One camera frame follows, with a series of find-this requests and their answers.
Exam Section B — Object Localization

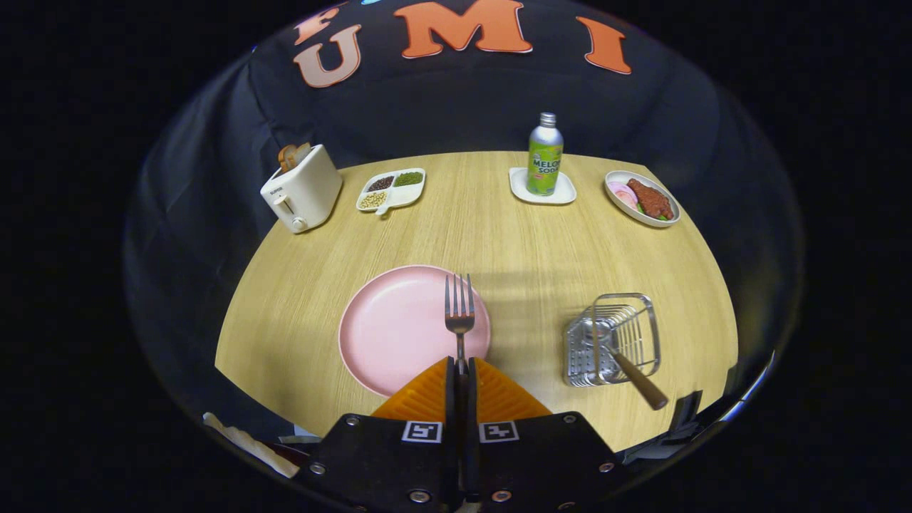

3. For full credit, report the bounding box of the black table clamp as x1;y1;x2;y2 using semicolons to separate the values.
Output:
670;390;703;432

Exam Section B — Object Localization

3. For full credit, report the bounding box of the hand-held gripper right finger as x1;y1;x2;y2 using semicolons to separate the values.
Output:
467;357;635;511

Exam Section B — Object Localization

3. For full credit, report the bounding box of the spoon with brown handle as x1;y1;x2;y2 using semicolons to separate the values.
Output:
586;321;669;411

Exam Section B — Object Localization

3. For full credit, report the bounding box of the pink round plate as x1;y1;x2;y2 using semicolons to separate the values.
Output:
338;265;492;398

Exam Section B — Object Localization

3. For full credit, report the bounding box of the cream toaster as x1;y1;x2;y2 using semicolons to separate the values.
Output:
260;144;343;234

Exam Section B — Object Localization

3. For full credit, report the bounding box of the metal wire cutlery basket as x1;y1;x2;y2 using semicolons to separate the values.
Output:
563;293;662;388

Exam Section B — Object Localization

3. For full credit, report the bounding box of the white divided condiment dish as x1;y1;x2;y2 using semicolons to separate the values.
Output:
356;167;427;217

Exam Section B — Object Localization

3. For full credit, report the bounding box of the black backdrop cloth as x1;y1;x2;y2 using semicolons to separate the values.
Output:
121;0;806;442

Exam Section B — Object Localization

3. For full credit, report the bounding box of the red fried meat piece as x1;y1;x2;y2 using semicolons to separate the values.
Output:
627;178;675;220

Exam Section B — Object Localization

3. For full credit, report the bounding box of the white cloth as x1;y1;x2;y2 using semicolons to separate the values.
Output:
203;412;300;478

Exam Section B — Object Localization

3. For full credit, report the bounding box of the white oval food plate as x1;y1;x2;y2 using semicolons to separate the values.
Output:
604;170;681;228

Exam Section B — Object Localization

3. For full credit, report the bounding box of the fork with brown handle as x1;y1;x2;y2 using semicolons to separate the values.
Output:
445;274;476;471

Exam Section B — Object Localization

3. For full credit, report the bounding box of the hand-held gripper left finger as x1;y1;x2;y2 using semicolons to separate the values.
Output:
296;357;457;511

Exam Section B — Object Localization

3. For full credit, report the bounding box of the white square coaster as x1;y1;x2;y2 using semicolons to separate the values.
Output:
509;167;577;206

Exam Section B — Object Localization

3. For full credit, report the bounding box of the green soda bottle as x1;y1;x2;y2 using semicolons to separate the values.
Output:
527;112;564;197

